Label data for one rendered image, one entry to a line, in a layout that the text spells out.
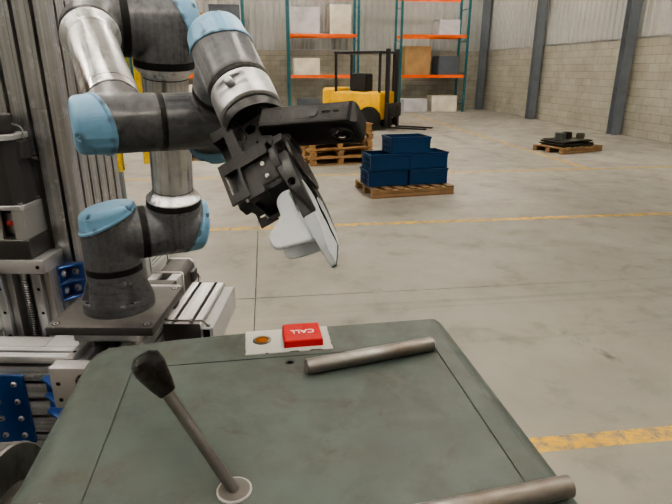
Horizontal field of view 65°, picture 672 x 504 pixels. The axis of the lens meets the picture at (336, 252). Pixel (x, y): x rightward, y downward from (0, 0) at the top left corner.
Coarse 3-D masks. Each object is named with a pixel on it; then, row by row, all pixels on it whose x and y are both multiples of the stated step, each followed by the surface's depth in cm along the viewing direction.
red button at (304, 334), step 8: (288, 328) 86; (296, 328) 86; (304, 328) 86; (312, 328) 86; (288, 336) 83; (296, 336) 83; (304, 336) 83; (312, 336) 83; (320, 336) 83; (288, 344) 82; (296, 344) 82; (304, 344) 82; (312, 344) 83; (320, 344) 83
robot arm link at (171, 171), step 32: (128, 0) 92; (160, 0) 94; (192, 0) 98; (128, 32) 93; (160, 32) 95; (160, 64) 98; (192, 64) 102; (160, 160) 108; (160, 192) 112; (192, 192) 115; (160, 224) 113; (192, 224) 116
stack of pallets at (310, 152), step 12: (372, 132) 979; (324, 144) 1026; (336, 144) 975; (348, 144) 1008; (360, 144) 1015; (372, 144) 986; (312, 156) 953; (324, 156) 963; (336, 156) 970; (348, 156) 977; (360, 156) 984
